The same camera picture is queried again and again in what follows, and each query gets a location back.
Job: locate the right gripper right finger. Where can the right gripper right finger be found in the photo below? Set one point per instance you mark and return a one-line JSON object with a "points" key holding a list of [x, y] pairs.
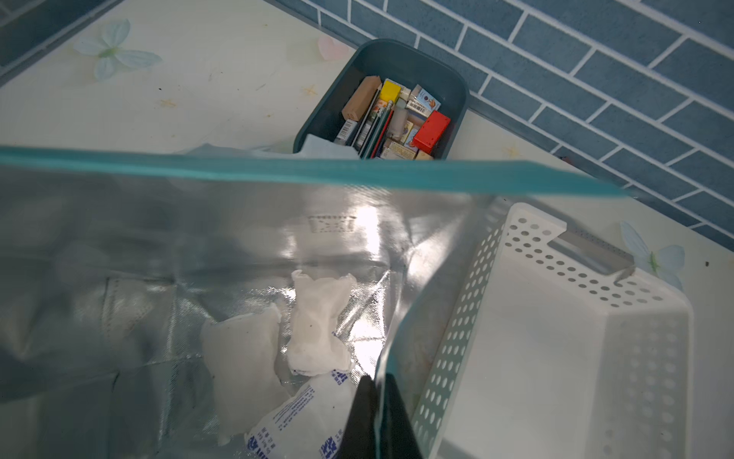
{"points": [[394, 433]]}

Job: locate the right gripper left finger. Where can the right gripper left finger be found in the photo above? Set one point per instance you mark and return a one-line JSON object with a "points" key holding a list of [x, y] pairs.
{"points": [[359, 439]]}

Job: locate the white ice pack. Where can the white ice pack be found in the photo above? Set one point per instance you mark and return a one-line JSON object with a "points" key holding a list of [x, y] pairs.
{"points": [[310, 425], [314, 348], [240, 355]]}

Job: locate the teal insulated delivery bag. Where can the teal insulated delivery bag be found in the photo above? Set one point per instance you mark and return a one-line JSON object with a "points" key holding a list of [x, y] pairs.
{"points": [[111, 263]]}

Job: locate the white perforated plastic basket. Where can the white perforated plastic basket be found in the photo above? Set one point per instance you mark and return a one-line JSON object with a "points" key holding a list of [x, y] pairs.
{"points": [[558, 347]]}

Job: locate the red small box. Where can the red small box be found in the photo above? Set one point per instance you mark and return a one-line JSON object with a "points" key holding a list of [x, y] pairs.
{"points": [[431, 131]]}

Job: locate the brown small box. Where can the brown small box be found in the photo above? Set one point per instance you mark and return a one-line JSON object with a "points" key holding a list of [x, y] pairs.
{"points": [[361, 99]]}

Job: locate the yellow small box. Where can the yellow small box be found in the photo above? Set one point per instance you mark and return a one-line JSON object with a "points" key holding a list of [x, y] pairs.
{"points": [[390, 92]]}

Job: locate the dark teal storage bin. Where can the dark teal storage bin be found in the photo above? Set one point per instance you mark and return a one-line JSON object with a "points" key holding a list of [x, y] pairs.
{"points": [[386, 130]]}

